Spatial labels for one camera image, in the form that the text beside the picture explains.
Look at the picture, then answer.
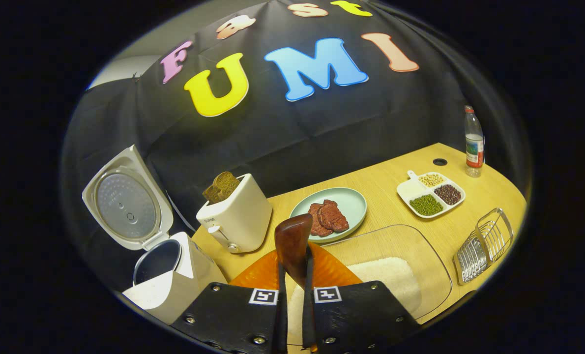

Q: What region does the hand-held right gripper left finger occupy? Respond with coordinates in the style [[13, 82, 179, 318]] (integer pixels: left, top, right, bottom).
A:
[[171, 248, 289, 354]]

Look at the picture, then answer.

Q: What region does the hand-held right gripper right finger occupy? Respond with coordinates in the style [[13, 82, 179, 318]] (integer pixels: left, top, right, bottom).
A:
[[302, 243, 423, 354]]

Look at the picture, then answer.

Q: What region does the brown wooden spoon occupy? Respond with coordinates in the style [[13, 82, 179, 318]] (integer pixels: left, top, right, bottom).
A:
[[274, 213, 314, 288]]

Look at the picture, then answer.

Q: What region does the white rice cooker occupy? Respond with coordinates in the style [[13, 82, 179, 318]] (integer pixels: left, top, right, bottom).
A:
[[82, 144, 228, 325]]

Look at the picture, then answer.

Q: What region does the wire chopstick holder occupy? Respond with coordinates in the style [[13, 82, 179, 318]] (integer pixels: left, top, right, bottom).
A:
[[453, 207, 514, 286]]

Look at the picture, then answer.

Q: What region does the red meat slice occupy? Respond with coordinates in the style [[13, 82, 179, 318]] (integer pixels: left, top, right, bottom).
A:
[[307, 203, 329, 237], [319, 199, 350, 233]]

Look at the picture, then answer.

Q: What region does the white toaster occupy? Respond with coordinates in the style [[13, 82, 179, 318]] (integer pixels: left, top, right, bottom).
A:
[[196, 173, 273, 254]]

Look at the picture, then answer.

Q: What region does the clear glass tray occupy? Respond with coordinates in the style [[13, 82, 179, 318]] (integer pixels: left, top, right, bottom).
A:
[[287, 224, 453, 347]]

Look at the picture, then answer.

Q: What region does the pale green plate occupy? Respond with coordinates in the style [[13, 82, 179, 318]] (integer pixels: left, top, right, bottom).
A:
[[289, 187, 368, 244]]

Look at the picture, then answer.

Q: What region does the brown toast slice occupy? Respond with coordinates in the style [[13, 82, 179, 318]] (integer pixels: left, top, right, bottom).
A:
[[203, 171, 241, 205]]

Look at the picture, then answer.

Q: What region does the white divided bean dish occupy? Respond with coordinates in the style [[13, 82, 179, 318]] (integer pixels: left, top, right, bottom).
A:
[[396, 170, 467, 219]]

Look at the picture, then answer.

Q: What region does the clear plastic water bottle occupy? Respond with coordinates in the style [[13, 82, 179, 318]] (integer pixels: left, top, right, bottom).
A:
[[464, 105, 485, 178]]

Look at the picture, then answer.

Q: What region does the white power cable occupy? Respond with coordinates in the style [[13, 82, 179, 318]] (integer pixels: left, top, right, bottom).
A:
[[165, 191, 198, 233]]

